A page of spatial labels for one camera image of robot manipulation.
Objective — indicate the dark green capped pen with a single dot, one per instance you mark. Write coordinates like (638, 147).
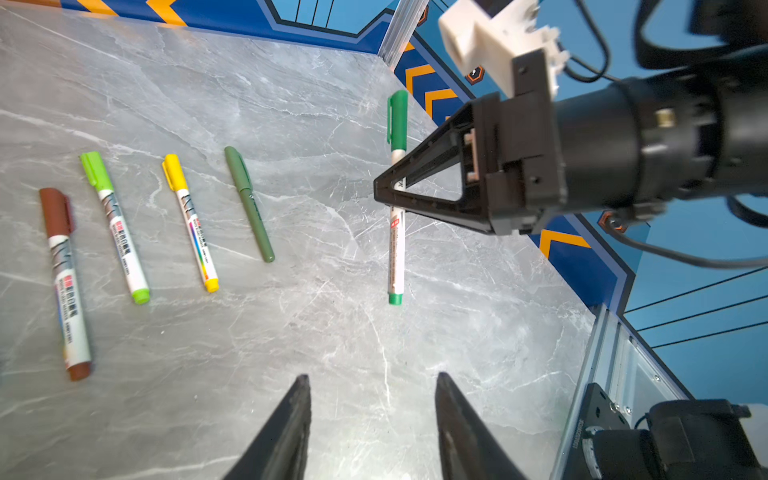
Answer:
(244, 187)

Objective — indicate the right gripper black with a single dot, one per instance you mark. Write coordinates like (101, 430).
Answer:
(509, 154)

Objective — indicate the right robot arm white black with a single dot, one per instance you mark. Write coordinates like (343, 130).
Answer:
(696, 128)

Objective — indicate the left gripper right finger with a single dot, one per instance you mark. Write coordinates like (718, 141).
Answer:
(467, 448)

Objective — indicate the right aluminium corner post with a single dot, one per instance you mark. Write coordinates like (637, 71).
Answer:
(401, 28)

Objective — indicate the white pen green tip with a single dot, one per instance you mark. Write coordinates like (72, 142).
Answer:
(396, 276)

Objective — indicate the white pen light green end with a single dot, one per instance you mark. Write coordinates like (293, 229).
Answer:
(100, 180)

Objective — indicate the white pen brown end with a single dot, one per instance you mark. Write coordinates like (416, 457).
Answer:
(59, 227)

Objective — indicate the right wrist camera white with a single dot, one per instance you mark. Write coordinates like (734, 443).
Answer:
(473, 36)

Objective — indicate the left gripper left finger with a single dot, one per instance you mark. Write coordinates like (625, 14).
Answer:
(280, 449)

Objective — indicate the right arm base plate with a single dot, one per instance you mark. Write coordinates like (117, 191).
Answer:
(597, 412)

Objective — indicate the white pen yellow end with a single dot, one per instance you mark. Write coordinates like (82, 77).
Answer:
(174, 174)

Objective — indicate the aluminium front rail frame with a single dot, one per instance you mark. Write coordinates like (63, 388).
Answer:
(627, 369)

